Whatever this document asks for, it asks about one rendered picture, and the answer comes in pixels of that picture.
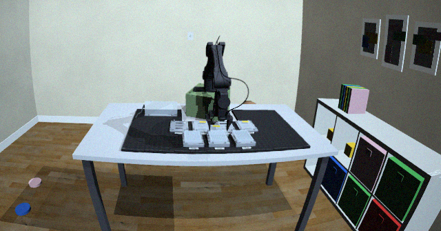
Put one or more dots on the white lid park plate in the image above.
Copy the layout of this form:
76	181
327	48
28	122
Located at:
224	123

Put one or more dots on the white multi-well plate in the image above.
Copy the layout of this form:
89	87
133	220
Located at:
192	137
242	136
217	139

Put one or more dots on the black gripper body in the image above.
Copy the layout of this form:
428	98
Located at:
229	116

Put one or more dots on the white control panel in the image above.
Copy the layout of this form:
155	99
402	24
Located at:
160	108

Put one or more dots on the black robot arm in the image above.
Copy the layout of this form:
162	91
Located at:
219	83

